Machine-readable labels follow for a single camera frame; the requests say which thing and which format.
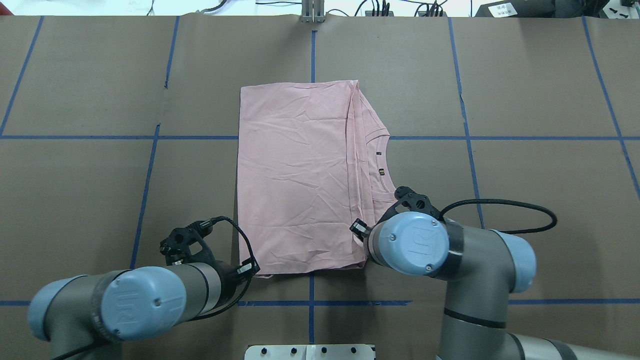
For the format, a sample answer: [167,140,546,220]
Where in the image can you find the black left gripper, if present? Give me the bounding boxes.
[215,260,260,303]

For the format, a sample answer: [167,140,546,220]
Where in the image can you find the pink Snoopy t-shirt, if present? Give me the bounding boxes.
[237,80,396,278]

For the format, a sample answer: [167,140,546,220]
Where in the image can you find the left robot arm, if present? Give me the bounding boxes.
[27,259,259,360]

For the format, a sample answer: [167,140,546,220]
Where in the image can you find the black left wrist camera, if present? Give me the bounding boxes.
[159,219,216,266]

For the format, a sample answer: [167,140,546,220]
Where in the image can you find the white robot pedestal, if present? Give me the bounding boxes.
[244,343,377,360]

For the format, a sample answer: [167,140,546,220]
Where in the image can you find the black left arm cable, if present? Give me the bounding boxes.
[50,216,258,360]

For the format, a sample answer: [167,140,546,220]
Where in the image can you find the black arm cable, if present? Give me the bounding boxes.
[437,199,558,234]
[50,216,258,360]

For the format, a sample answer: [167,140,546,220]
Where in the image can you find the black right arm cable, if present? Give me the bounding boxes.
[437,199,558,234]

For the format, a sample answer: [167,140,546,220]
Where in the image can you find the aluminium frame post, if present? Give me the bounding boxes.
[300,0,326,24]

